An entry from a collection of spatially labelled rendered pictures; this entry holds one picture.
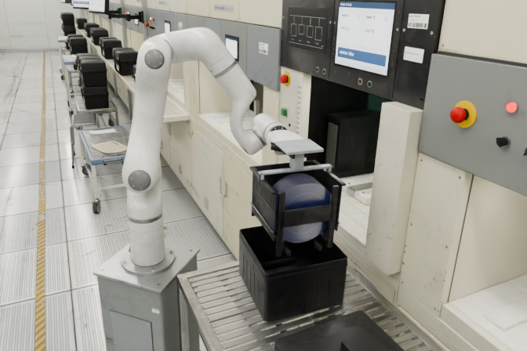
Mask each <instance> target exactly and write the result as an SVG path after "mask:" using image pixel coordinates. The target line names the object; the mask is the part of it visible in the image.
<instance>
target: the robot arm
mask: <svg viewBox="0 0 527 351"><path fill-rule="evenodd" d="M193 60H200V61H202V62H203V63H204V64H205V66H206V67H207V68H208V70H209V71H210V73H211V74H212V75H213V77H214V78H215V79H216V80H217V82H218V83H219V84H220V86H221V87H222V88H223V90H224V91H225V92H226V94H227V95H228V96H229V97H230V99H231V102H232V106H231V113H230V127H231V132H232V135H233V136H234V138H235V139H236V141H237V142H238V144H239V145H240V147H241V148H242V149H243V150H244V151H245V152H246V153H247V154H249V155H254V154H256V153H257V152H258V151H260V150H261V149H262V148H264V147H265V146H266V145H268V147H269V148H270V150H271V151H272V152H273V153H274V154H276V155H286V153H285V152H284V151H282V150H281V149H280V148H279V147H277V146H276V145H275V144H274V142H278V141H287V140H298V139H303V138H302V137H301V136H299V135H297V134H296V133H294V132H291V131H289V130H288V129H287V128H286V127H285V126H284V125H283V124H282V123H280V122H279V121H277V120H276V119H274V118H273V117H272V116H270V115H269V114H258V115H257V116H255V117H254V119H253V122H252V129H251V130H250V131H249V132H245V130H244V128H243V125H242V121H243V117H244V114H245V112H246V110H247V108H248V107H249V105H250V104H251V102H252V101H253V100H254V99H255V97H256V90H255V88H254V86H253V84H252V83H251V82H250V80H249V79H248V78H247V76H246V75H245V73H244V72H243V70H242V69H241V68H240V66H239V65H238V63H237V62H236V60H235V59H234V57H233V56H232V55H231V53H230V52H229V50H228V49H227V47H226V46H225V44H224V43H223V42H222V41H221V40H220V38H219V37H218V35H217V34H216V33H215V32H214V31H212V30H210V29H208V28H205V27H193V28H189V29H185V30H181V31H172V32H168V33H164V34H159V35H156V36H154V37H151V38H149V39H147V40H146V41H145V42H144V43H143V44H142V46H141V47H140V50H139V52H138V57H137V62H136V84H135V97H134V104H133V118H132V124H131V130H130V135H129V142H128V146H127V151H126V155H125V161H124V165H123V168H122V181H123V183H124V184H125V186H126V187H127V213H128V221H129V239H130V246H129V251H128V252H127V253H126V254H125V255H124V256H123V258H122V267H123V268H124V270H126V271H127V272H129V273H132V274H136V275H151V274H155V273H160V272H162V271H163V270H166V269H168V268H169V267H170V266H171V265H172V264H173V262H174V260H175V254H174V251H173V250H172V249H171V248H169V247H167V246H165V242H164V228H163V214H162V167H161V160H160V148H161V138H162V126H163V120H164V113H165V103H166V97H167V91H168V85H169V74H170V68H171V64H172V63H179V62H186V61H193Z"/></svg>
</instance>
